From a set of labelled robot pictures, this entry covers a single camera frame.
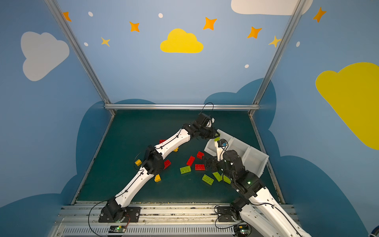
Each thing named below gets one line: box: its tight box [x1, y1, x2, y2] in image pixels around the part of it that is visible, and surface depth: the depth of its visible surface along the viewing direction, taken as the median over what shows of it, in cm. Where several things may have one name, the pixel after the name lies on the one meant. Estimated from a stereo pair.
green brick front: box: [201, 173, 215, 186], surface depth 88 cm
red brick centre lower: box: [194, 163, 206, 171], surface depth 92 cm
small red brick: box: [196, 151, 205, 160], surface depth 97 cm
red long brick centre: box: [186, 155, 196, 167], surface depth 95 cm
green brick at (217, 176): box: [212, 171, 223, 182], surface depth 88 cm
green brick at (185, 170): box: [179, 165, 192, 175], surface depth 92 cm
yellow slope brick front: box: [154, 173, 162, 183], surface depth 86 cm
